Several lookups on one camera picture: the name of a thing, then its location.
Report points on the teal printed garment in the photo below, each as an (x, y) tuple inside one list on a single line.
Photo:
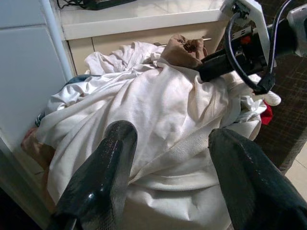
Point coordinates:
[(38, 119)]

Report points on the pink garment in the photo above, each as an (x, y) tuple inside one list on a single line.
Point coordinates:
[(31, 141)]

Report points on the beige cabinet with white top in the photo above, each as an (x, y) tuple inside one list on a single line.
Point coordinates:
[(134, 21)]

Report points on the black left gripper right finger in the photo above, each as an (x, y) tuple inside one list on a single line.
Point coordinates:
[(254, 191)]

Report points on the white appliance side panel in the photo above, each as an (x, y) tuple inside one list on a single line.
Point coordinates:
[(26, 72)]

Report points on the large white bed sheet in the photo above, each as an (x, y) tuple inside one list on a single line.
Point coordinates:
[(153, 115)]

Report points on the black device on counter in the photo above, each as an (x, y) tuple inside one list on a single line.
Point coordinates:
[(103, 3)]

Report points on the white knit sock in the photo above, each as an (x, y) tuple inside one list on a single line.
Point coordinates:
[(272, 98)]

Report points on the red garment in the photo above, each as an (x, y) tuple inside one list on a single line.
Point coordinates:
[(267, 116)]

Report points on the dark blue garment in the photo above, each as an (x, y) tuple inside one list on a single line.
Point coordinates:
[(79, 79)]

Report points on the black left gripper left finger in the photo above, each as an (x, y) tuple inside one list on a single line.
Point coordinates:
[(100, 172)]

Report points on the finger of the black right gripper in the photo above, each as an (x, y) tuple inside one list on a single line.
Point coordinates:
[(213, 65)]

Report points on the brown cloth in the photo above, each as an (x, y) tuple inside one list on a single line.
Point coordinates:
[(180, 54)]

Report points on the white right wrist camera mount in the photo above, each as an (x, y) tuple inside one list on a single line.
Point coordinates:
[(260, 21)]

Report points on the dark patterned rug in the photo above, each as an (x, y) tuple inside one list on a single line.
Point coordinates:
[(287, 100)]

